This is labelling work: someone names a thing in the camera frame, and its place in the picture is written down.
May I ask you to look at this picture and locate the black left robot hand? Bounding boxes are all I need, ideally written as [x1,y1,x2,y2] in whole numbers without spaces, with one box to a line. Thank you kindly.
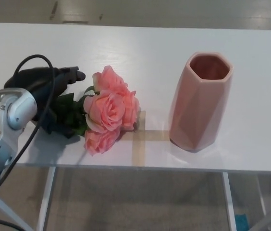
[4,65,86,140]

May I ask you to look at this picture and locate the pink rose bouquet green stems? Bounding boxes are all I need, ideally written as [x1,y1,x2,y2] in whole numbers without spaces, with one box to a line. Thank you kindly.
[52,65,141,157]

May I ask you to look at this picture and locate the pink faceted ceramic vase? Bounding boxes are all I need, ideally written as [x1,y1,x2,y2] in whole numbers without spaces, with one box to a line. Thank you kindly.
[168,51,234,153]

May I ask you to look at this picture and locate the white table leg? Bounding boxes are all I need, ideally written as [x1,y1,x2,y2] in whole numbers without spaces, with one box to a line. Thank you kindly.
[36,166,57,231]
[222,172,237,231]

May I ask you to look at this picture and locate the beige tape strip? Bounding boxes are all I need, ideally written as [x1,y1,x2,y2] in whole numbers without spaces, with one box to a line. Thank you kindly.
[131,111,147,167]

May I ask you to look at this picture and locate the light blue metal bar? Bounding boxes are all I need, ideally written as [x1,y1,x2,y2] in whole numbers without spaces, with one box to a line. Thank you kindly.
[0,192,28,231]

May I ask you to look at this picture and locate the teal object on floor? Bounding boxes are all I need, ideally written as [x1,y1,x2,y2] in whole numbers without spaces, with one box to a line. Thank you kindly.
[234,213,248,231]

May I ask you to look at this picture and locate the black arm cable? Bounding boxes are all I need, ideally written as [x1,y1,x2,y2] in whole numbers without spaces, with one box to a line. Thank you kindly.
[0,54,56,231]

